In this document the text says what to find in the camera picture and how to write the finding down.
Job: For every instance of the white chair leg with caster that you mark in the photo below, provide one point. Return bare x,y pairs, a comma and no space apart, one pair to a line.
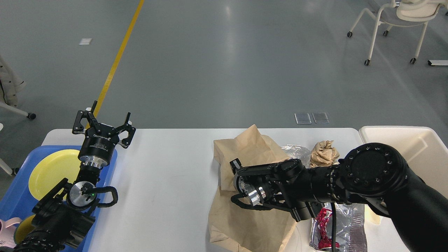
13,109

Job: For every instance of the white rolling chair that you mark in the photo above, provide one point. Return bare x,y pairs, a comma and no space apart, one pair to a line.
399,13

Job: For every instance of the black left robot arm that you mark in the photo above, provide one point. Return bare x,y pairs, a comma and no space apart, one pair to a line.
63,216

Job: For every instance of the white polka-dot cloth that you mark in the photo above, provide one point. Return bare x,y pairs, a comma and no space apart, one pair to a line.
11,84

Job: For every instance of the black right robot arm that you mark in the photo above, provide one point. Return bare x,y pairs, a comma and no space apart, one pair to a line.
374,174

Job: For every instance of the crumpled brown paper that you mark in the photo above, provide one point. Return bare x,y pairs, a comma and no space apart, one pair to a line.
323,154

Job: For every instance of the yellow plastic plate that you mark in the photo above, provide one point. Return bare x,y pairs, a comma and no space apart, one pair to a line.
51,170

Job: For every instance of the lower white paper cup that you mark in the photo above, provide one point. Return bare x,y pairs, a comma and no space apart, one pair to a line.
371,217

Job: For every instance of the beige plastic bin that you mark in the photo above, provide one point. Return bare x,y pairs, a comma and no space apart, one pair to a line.
421,147

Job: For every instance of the pink mug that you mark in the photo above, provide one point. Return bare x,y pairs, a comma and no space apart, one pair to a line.
7,230

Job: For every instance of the crumpled aluminium foil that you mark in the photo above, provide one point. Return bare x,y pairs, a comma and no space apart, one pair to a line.
298,152

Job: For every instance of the white bar on floor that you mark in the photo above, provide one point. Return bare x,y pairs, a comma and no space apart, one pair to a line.
438,62

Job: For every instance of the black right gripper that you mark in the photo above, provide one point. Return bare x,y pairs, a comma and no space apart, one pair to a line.
254,189

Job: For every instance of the brown paper bag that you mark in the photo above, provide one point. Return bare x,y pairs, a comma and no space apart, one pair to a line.
242,230
251,148

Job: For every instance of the metal floor socket plate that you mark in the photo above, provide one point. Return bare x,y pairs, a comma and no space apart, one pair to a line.
307,118

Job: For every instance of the red foil snack wrapper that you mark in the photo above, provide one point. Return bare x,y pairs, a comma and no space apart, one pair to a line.
350,233

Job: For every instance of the teal green mug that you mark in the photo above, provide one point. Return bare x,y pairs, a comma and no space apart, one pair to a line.
23,229

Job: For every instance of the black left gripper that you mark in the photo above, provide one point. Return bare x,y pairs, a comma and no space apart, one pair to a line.
97,150

